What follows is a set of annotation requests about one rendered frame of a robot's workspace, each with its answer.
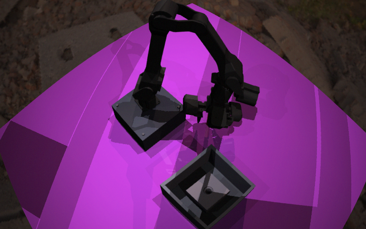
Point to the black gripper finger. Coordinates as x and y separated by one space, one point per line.
199 116

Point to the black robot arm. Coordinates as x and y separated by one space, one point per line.
229 79

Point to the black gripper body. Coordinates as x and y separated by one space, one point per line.
191 106

